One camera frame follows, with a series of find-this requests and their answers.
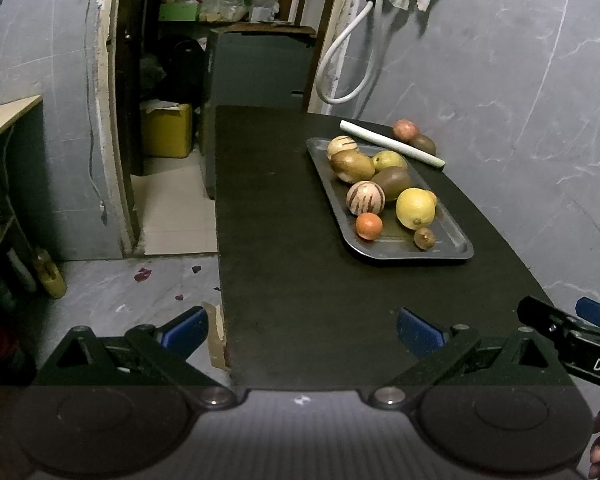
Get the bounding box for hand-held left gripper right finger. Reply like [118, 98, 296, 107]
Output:
[368, 307, 576, 410]

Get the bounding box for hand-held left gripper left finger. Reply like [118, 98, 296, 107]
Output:
[36, 305, 238, 411]

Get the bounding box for metal tray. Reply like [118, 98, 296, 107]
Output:
[306, 136, 475, 266]

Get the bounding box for small brown kiwi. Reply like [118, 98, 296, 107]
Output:
[413, 227, 437, 251]

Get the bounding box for small orange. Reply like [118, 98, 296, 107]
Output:
[355, 212, 384, 241]

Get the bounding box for yellow lemon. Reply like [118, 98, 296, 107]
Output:
[395, 187, 437, 231]

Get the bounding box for striped pepino melon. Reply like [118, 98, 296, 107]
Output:
[346, 180, 386, 217]
[327, 135, 359, 158]

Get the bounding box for large brown kiwi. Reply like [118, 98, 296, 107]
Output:
[371, 166, 412, 202]

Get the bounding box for brown-green pear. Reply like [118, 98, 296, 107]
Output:
[329, 150, 376, 184]

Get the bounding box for cardboard sheet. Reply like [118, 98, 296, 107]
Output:
[132, 160, 218, 256]

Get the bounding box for yellow bottle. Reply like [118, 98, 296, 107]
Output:
[32, 247, 68, 300]

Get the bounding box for yellow-green lemon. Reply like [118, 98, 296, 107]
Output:
[371, 150, 409, 173]

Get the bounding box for white bottle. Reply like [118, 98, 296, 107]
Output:
[7, 249, 38, 293]

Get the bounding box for white tube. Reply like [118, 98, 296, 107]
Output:
[339, 120, 446, 170]

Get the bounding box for yellow plastic container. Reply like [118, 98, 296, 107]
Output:
[140, 102, 193, 159]

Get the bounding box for red apple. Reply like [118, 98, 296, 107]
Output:
[392, 119, 421, 143]

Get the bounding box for dark cabinet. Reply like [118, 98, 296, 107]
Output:
[202, 25, 317, 200]

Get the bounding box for wooden shelf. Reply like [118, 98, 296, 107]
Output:
[0, 94, 45, 291]

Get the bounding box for green box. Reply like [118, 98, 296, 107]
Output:
[158, 1, 202, 22]

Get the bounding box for clear plastic bags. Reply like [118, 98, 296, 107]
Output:
[200, 0, 281, 23]

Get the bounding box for pale door frame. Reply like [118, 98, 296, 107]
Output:
[94, 0, 137, 257]

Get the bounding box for white hose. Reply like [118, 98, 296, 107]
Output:
[314, 0, 388, 106]

